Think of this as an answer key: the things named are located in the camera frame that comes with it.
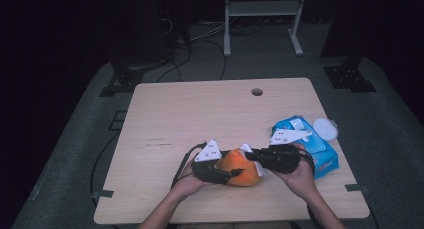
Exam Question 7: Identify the white wet wipe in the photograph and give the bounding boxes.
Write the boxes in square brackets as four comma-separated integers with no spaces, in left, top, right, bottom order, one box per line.
[239,143,268,178]

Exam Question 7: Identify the white oval plastic lid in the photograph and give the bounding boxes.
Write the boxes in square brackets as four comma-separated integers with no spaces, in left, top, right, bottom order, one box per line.
[312,117,340,142]

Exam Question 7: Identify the white floor cables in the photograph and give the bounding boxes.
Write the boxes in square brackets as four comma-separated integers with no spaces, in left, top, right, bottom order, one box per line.
[190,20,228,43]

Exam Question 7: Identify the black floor cable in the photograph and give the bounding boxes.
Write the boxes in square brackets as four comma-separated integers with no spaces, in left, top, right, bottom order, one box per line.
[155,38,193,84]
[199,38,228,81]
[89,131,122,207]

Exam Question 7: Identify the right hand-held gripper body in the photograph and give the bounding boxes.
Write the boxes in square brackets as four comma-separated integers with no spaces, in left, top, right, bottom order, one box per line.
[259,128,314,175]

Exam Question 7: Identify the black tripod stand base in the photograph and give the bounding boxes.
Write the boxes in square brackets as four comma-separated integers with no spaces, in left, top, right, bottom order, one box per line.
[98,59,168,98]

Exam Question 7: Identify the person's right hand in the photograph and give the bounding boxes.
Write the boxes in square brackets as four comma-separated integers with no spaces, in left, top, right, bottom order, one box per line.
[271,142,318,199]

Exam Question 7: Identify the blue wet wipes pack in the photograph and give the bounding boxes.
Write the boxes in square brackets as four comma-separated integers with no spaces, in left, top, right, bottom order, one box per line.
[271,114,340,180]

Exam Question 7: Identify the white metal stand frame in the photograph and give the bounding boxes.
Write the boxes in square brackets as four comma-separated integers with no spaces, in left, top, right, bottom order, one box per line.
[223,0,308,58]

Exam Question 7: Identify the black tape strip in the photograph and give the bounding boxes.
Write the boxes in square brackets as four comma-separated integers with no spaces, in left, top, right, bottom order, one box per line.
[91,188,115,200]
[344,183,370,194]

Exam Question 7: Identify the black stand base plate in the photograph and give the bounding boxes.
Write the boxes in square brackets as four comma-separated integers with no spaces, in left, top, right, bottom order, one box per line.
[323,64,378,93]

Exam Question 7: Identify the orange plush toy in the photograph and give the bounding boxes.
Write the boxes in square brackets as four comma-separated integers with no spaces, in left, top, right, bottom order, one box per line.
[214,148,262,187]

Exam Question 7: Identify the person's left hand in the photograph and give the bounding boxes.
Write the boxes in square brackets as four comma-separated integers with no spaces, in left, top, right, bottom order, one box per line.
[171,160,215,201]

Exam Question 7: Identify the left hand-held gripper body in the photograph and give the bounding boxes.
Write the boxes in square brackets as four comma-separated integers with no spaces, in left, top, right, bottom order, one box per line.
[190,139,233,186]

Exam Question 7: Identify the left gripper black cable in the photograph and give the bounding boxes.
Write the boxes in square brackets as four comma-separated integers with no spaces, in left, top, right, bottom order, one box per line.
[171,141,208,190]

